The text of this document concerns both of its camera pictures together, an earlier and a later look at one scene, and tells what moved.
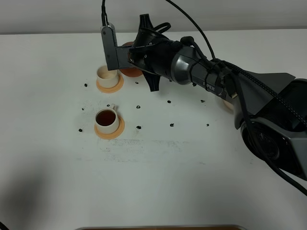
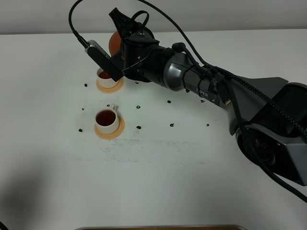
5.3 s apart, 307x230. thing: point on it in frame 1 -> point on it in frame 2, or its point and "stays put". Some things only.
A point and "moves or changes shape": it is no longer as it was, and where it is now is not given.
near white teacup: [106, 120] stays put
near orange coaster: [114, 134] stays put
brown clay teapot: [130, 71] moves or changes shape
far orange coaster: [113, 89] stays put
